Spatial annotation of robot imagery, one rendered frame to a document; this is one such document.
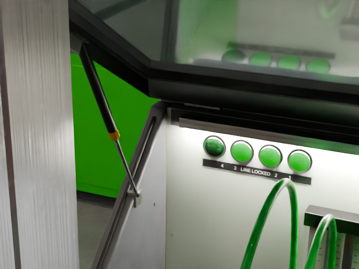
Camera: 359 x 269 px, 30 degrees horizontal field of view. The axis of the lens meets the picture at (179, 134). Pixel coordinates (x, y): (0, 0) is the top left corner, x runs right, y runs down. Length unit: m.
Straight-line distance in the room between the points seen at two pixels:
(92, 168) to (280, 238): 2.80
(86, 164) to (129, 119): 0.45
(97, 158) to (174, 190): 2.64
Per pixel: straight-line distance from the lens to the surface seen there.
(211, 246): 1.50
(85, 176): 4.19
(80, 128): 4.09
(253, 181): 1.39
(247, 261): 0.99
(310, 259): 1.04
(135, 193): 1.33
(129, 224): 1.34
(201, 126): 1.36
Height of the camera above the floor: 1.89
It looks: 20 degrees down
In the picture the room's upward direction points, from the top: 1 degrees clockwise
